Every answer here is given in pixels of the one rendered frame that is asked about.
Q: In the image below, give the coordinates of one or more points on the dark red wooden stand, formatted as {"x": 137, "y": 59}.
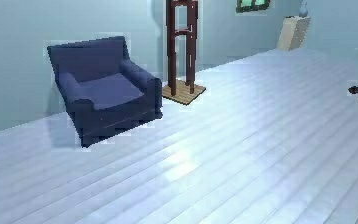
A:
{"x": 182, "y": 50}

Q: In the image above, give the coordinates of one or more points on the dark blue armchair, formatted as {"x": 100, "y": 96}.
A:
{"x": 103, "y": 90}

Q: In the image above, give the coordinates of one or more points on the green framed window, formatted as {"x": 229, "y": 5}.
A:
{"x": 252, "y": 4}

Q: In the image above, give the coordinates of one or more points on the beige cabinet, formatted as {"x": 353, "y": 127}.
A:
{"x": 292, "y": 33}

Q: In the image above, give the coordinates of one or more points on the pale blue vase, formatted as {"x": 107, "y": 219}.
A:
{"x": 303, "y": 10}

